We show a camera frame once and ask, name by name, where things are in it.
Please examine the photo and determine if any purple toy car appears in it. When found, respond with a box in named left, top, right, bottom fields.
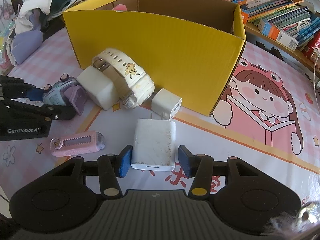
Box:
left=42, top=73, right=87, bottom=115

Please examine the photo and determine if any white rectangular eraser block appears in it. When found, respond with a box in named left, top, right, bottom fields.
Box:
left=76, top=66, right=119, bottom=111

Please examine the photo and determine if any small white usb charger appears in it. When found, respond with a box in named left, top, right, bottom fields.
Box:
left=151, top=88, right=182, bottom=121

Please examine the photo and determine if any pink plush pig toy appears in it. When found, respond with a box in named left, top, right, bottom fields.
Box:
left=112, top=4, right=127, bottom=11

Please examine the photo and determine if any pile of clothes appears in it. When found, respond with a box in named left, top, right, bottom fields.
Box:
left=5, top=0, right=77, bottom=66

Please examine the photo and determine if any yellow cardboard box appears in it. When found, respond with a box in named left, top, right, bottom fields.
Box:
left=63, top=0, right=246, bottom=116

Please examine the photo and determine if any orange white medicine box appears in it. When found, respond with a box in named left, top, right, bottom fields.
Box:
left=258, top=19, right=298, bottom=51

